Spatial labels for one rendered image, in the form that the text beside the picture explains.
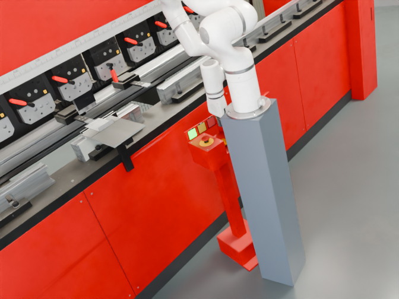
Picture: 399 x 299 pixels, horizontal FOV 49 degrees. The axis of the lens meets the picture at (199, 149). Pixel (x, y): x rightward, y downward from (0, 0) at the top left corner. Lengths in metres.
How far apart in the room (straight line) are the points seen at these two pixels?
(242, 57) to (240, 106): 0.21
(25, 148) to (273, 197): 1.20
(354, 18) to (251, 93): 1.93
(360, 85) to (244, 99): 2.12
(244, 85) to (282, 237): 0.78
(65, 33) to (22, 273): 1.02
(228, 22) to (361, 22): 2.07
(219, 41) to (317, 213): 1.46
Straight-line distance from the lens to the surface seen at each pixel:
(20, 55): 1.90
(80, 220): 2.05
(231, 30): 1.63
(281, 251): 2.21
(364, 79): 3.76
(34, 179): 2.02
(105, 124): 2.05
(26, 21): 1.91
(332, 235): 2.61
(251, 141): 1.81
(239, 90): 1.73
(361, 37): 3.61
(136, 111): 2.23
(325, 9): 3.31
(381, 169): 3.04
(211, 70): 1.92
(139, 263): 2.37
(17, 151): 2.25
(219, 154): 2.09
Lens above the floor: 1.85
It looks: 31 degrees down
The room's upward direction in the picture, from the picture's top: 17 degrees counter-clockwise
